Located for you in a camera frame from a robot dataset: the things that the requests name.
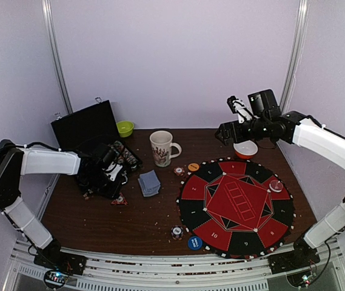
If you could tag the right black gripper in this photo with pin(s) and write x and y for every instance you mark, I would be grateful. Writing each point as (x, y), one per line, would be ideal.
(228, 131)

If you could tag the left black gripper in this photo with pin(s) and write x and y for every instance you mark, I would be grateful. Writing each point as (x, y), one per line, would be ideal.
(113, 193)

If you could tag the blue playing card deck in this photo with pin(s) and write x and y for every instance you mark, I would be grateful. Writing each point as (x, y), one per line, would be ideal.
(149, 184)

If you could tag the clear red round button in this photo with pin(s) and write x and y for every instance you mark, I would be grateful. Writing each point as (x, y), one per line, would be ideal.
(276, 186)

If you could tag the stack of poker chips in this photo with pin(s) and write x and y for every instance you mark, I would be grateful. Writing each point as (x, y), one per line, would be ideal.
(179, 171)

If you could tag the orange big blind button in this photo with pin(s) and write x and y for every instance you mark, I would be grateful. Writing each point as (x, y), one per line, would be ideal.
(192, 167)

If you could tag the blue small blind button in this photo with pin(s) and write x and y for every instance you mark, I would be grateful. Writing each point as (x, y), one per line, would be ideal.
(194, 243)

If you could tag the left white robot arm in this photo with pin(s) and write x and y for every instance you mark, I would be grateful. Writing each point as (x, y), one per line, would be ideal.
(20, 161)

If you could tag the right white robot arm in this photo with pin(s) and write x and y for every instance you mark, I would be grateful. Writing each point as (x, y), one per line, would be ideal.
(307, 133)

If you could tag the right poker chip row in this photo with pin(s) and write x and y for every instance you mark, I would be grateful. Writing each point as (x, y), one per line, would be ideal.
(124, 155)

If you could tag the red triangular chip holder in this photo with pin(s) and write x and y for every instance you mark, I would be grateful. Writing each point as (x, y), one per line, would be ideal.
(120, 201)

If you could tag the white orange bowl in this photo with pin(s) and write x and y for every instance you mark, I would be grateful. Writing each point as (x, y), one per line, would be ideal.
(245, 150)

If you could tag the black poker chip case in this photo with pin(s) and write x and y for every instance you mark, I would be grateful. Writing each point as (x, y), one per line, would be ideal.
(83, 130)

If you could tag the green plastic bowl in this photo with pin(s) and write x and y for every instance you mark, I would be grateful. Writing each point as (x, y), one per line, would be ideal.
(125, 128)

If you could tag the white floral ceramic mug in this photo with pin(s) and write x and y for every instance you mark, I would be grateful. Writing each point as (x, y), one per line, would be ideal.
(163, 148)

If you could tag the round red black poker mat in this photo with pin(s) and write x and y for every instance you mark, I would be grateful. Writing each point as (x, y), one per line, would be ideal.
(229, 205)

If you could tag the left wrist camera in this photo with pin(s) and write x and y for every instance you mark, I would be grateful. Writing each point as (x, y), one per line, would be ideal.
(112, 171)

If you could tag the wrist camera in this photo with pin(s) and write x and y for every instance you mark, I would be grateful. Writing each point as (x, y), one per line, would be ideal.
(112, 171)
(239, 108)

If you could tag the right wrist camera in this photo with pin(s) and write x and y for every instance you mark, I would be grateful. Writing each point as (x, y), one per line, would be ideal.
(239, 108)

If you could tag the right aluminium frame post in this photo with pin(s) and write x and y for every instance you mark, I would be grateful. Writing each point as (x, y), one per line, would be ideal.
(295, 56)

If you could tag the aluminium frame post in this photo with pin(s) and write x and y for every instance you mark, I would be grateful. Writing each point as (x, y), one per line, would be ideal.
(295, 56)
(50, 28)

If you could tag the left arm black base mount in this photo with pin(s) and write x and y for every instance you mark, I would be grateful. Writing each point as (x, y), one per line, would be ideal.
(62, 261)

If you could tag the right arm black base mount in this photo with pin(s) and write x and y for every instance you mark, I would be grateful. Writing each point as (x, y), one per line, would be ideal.
(292, 260)

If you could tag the aluminium front rail base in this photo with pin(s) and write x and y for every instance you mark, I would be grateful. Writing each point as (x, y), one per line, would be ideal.
(107, 271)

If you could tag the left aluminium frame post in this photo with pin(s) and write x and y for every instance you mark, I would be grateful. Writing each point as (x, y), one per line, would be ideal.
(50, 28)

